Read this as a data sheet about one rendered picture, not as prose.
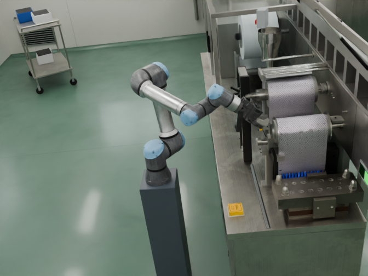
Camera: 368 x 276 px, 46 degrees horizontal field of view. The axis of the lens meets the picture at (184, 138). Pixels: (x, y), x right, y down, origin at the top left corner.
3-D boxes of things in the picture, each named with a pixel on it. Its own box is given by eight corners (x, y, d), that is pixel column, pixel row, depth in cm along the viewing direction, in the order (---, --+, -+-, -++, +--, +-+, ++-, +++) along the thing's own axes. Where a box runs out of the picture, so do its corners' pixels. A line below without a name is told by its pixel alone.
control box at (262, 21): (257, 24, 248) (257, 6, 243) (268, 24, 245) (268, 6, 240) (253, 28, 243) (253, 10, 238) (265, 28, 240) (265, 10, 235)
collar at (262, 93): (255, 98, 237) (254, 87, 233) (266, 97, 236) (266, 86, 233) (257, 103, 231) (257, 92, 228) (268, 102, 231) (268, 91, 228)
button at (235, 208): (228, 207, 223) (227, 203, 222) (241, 206, 223) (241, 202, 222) (229, 216, 217) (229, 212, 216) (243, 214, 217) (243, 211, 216)
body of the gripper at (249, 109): (264, 113, 207) (244, 101, 204) (253, 126, 211) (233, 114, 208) (261, 106, 214) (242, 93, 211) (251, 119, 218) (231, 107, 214)
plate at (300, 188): (271, 189, 221) (271, 179, 218) (351, 181, 219) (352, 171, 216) (278, 210, 207) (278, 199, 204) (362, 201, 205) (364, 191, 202)
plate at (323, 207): (312, 216, 209) (313, 198, 204) (333, 214, 209) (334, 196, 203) (314, 219, 207) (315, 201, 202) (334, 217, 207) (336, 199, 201)
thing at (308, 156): (278, 175, 222) (278, 144, 212) (324, 171, 221) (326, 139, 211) (278, 176, 221) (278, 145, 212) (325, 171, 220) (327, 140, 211)
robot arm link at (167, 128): (157, 157, 253) (132, 68, 231) (174, 145, 262) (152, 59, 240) (171, 161, 245) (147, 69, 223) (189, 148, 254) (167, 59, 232)
